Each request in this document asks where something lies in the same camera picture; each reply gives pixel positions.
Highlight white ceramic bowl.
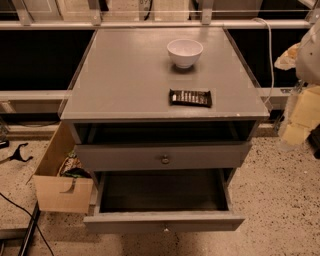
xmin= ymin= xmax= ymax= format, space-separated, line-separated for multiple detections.
xmin=167 ymin=39 xmax=203 ymax=69

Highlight white cable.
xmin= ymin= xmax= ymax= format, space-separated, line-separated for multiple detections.
xmin=251 ymin=17 xmax=276 ymax=105

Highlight dark snack bar wrapper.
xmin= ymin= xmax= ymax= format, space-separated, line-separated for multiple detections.
xmin=169 ymin=90 xmax=212 ymax=108

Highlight grey wooden drawer cabinet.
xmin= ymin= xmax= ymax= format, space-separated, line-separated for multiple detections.
xmin=60 ymin=27 xmax=270 ymax=188

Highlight black cable on floor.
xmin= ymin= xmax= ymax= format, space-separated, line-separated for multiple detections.
xmin=0 ymin=192 xmax=55 ymax=256

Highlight grey drawer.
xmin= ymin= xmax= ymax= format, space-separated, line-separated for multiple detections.
xmin=84 ymin=169 xmax=244 ymax=234
xmin=75 ymin=142 xmax=251 ymax=171

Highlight snack bags in box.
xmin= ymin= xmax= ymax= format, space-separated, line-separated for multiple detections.
xmin=58 ymin=150 xmax=90 ymax=178

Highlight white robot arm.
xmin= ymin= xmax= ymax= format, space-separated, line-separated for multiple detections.
xmin=274 ymin=20 xmax=320 ymax=85

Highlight metal frame railing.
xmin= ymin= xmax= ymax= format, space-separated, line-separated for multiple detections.
xmin=0 ymin=0 xmax=319 ymax=114

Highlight grey top drawer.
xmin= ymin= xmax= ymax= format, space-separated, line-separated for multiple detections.
xmin=75 ymin=142 xmax=251 ymax=171

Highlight black tool on floor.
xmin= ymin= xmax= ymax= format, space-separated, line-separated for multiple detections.
xmin=0 ymin=143 xmax=32 ymax=164

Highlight cardboard box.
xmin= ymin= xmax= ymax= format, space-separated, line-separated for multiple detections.
xmin=33 ymin=123 xmax=93 ymax=213

